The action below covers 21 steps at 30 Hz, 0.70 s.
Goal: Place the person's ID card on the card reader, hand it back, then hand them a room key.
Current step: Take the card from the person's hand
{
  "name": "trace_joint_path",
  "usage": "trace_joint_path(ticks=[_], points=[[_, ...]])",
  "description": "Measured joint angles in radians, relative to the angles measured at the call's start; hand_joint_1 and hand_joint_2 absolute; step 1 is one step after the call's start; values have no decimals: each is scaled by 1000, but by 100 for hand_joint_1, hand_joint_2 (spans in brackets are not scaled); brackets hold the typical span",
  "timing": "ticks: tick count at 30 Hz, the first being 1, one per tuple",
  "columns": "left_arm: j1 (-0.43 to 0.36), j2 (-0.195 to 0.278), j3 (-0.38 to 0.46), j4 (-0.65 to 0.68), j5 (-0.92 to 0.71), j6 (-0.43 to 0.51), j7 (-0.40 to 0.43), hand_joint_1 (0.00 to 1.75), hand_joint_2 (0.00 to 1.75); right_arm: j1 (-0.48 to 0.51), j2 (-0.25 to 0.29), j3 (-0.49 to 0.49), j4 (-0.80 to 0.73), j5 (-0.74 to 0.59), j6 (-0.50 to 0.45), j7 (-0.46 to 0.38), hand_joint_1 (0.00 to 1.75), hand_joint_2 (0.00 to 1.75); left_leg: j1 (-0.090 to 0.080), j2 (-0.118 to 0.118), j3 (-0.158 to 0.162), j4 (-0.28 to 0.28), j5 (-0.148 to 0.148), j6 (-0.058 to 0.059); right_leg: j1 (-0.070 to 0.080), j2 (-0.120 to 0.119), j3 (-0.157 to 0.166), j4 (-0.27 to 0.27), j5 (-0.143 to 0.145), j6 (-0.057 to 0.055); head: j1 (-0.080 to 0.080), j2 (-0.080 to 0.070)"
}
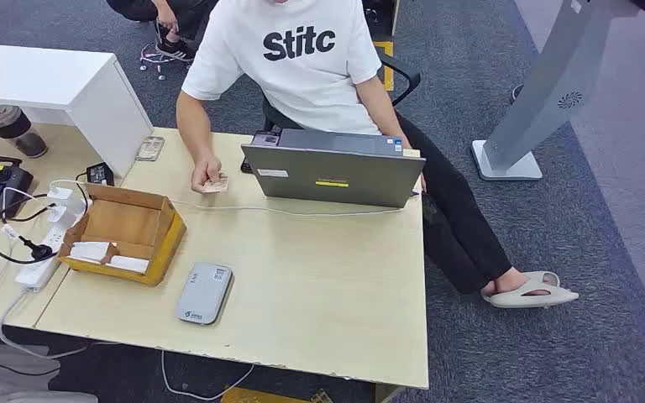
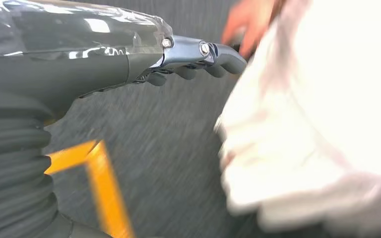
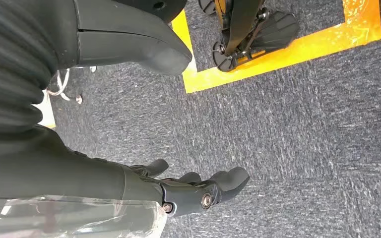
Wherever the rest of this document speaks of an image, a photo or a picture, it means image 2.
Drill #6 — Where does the seated person in white shirt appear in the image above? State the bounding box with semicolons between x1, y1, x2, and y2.
214;0;381;238

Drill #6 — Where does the yellow floor tape marking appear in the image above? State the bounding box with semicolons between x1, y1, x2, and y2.
44;140;136;238

